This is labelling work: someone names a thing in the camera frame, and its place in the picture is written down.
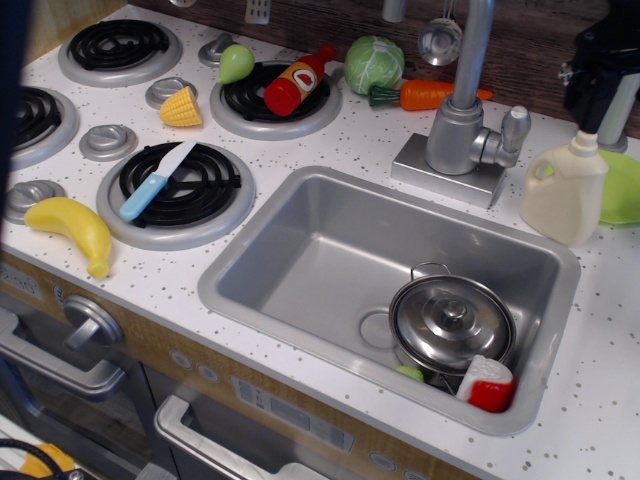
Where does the silver oven dial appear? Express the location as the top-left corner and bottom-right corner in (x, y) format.
(63, 295), (124, 351)

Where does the silver stove knob middle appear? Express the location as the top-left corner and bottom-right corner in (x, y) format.
(79, 124), (138, 162)

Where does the back right stove burner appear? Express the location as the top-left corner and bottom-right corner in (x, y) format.
(209, 60), (342, 141)

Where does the silver stove knob back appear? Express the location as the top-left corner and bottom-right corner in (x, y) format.
(198, 33), (235, 68)

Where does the cream detergent bottle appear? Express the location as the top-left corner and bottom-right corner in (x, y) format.
(519, 131), (609, 247)

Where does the front right stove burner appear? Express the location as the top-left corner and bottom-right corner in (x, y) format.
(96, 142), (256, 251)

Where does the silver oven door handle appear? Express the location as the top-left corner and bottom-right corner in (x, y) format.
(1, 308), (127, 401)

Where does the silver dishwasher handle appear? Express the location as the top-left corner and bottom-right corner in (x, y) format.
(153, 394), (331, 480)

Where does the yellow object bottom left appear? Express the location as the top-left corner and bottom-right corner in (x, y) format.
(19, 442), (76, 476)

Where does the green plastic plate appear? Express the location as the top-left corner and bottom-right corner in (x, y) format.
(599, 149), (640, 225)

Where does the small green toy piece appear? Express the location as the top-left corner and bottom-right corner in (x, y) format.
(396, 365), (425, 383)

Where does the red white cheese wedge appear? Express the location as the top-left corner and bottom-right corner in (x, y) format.
(456, 355), (515, 413)

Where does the hanging silver spatula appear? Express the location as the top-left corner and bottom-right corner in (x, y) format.
(244, 0), (271, 25)

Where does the silver stove knob upper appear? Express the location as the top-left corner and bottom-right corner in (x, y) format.
(145, 76), (198, 110)

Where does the blue handled toy knife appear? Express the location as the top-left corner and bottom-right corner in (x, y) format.
(119, 140), (197, 221)

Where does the grey hanging utensil handle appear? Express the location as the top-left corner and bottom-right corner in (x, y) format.
(382, 0), (406, 23)

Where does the red ketchup bottle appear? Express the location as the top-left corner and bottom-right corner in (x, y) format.
(263, 44), (336, 117)

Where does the silver stove knob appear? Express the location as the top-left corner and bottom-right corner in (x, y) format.
(79, 124), (138, 162)
(145, 76), (198, 110)
(198, 33), (235, 68)
(4, 180), (66, 225)

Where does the yellow toy corn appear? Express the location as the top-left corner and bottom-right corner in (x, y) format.
(159, 87), (203, 127)

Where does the stove burner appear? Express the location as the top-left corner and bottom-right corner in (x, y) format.
(96, 142), (256, 251)
(209, 60), (342, 141)
(9, 86), (80, 171)
(58, 19), (182, 88)

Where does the steel pot with lid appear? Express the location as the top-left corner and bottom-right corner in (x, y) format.
(388, 262), (516, 393)

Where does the front left stove burner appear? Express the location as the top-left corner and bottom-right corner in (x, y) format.
(9, 86), (80, 171)

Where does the yellow toy banana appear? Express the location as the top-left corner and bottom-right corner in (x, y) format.
(24, 197), (112, 279)

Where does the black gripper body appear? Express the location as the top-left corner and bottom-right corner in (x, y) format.
(558, 1), (639, 131)

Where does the silver faucet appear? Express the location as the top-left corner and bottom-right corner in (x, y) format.
(391, 0), (531, 208)

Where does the hanging silver ladle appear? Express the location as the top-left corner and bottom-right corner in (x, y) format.
(418, 1), (463, 66)

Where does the silver stove knob front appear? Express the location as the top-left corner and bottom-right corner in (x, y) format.
(4, 180), (66, 225)

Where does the orange toy carrot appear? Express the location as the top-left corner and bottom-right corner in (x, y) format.
(368, 79), (495, 112)

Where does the back left stove burner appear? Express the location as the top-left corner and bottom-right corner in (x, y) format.
(58, 19), (182, 88)

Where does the grey support pole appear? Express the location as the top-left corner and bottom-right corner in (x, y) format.
(597, 73), (639, 153)

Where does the silver sink basin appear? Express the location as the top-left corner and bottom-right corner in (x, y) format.
(198, 167), (581, 435)

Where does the green toy cabbage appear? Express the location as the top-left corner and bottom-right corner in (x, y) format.
(344, 35), (405, 95)

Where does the green toy pear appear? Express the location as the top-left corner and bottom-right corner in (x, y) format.
(219, 44), (255, 85)

